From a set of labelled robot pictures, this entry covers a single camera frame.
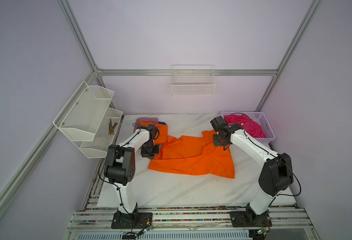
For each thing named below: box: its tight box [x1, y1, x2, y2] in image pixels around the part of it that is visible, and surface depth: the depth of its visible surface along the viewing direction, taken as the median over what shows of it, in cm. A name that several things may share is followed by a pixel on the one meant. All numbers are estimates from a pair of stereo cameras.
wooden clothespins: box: [108, 118, 118, 135], surface depth 97 cm
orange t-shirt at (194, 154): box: [148, 130, 235, 179], surface depth 94 cm
